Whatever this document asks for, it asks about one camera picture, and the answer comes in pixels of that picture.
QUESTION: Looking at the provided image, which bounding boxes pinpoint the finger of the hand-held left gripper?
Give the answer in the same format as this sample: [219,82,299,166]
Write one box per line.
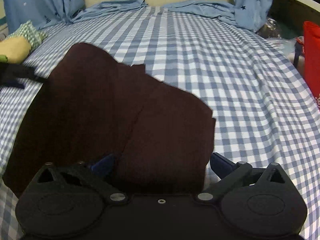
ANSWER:
[24,66,48,83]

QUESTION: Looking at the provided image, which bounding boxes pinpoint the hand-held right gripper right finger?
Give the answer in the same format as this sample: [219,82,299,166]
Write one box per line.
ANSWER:
[197,152,287,203]

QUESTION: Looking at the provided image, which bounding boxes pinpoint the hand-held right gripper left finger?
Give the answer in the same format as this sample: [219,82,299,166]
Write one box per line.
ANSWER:
[37,154,128,203]

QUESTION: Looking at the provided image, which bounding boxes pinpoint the maroon garment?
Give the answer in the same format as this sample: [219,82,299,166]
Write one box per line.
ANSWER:
[2,42,217,198]

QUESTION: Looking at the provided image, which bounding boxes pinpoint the yellow avocado print pillow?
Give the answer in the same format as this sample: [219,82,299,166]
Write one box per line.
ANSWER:
[0,37,32,64]

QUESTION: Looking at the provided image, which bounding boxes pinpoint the green checked cloth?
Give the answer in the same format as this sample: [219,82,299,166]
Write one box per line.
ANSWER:
[10,20,48,52]

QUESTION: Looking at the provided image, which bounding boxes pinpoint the blue star print curtain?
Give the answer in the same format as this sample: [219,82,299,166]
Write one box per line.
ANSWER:
[2,0,150,30]
[162,0,275,33]

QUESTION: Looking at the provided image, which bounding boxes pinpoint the blue white checked bed sheet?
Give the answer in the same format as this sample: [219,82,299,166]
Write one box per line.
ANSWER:
[0,4,320,240]

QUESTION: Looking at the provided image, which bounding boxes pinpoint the clear plastic bag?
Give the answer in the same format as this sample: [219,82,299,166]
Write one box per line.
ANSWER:
[257,17,306,75]

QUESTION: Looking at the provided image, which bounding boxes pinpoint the red bag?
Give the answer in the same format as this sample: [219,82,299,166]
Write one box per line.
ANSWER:
[302,21,320,110]

